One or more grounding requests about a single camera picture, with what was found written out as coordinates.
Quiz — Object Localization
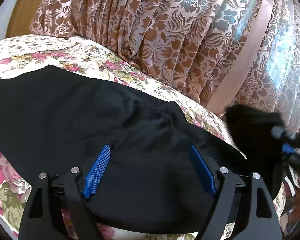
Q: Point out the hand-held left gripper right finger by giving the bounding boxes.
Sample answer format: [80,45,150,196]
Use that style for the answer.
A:
[189,144,283,240]

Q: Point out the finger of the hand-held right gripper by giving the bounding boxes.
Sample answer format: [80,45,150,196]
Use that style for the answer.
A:
[281,142,300,156]
[270,126,300,143]

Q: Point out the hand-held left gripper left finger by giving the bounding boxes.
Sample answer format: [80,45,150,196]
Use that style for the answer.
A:
[19,144,112,240]

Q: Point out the floral bed sheet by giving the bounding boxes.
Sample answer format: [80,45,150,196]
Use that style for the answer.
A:
[0,34,300,240]

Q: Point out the black pants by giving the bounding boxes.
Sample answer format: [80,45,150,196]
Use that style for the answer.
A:
[0,64,288,235]

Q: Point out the brown floral curtain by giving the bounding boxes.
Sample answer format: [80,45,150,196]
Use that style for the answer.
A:
[29,0,300,142]

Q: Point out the wooden panel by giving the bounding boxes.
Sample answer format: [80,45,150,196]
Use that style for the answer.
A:
[4,0,56,38]

